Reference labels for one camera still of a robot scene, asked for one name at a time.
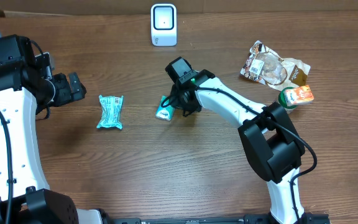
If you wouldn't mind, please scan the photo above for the white barcode scanner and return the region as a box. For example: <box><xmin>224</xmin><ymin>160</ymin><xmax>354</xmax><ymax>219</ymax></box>
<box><xmin>150</xmin><ymin>3</ymin><xmax>177</xmax><ymax>47</ymax></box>

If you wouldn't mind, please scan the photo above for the teal snack wrapper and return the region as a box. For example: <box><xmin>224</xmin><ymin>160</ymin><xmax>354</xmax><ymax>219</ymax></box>
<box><xmin>97</xmin><ymin>95</ymin><xmax>124</xmax><ymax>129</ymax></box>

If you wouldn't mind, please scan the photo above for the teal tissue pack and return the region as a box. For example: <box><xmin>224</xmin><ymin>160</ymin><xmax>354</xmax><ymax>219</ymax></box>
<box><xmin>155</xmin><ymin>96</ymin><xmax>175</xmax><ymax>121</ymax></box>

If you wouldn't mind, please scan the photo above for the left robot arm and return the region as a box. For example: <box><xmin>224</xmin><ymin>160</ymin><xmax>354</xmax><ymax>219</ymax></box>
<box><xmin>0</xmin><ymin>35</ymin><xmax>109</xmax><ymax>223</ymax></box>

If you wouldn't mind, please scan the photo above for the green lid seasoning jar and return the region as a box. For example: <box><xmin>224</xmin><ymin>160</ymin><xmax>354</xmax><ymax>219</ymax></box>
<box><xmin>276</xmin><ymin>86</ymin><xmax>297</xmax><ymax>114</ymax></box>

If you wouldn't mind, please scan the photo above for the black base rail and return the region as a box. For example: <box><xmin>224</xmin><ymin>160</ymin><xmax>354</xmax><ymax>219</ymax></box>
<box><xmin>103</xmin><ymin>213</ymin><xmax>331</xmax><ymax>224</ymax></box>

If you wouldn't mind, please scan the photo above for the brown white snack bag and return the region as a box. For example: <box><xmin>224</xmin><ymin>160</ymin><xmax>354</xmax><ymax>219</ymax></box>
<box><xmin>239</xmin><ymin>40</ymin><xmax>311</xmax><ymax>91</ymax></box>

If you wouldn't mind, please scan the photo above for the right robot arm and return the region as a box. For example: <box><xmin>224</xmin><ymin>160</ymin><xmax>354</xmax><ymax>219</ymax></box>
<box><xmin>161</xmin><ymin>57</ymin><xmax>305</xmax><ymax>223</ymax></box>

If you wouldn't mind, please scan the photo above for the orange tissue pack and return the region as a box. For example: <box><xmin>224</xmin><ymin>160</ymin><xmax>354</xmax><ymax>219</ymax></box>
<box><xmin>285</xmin><ymin>85</ymin><xmax>314</xmax><ymax>106</ymax></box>

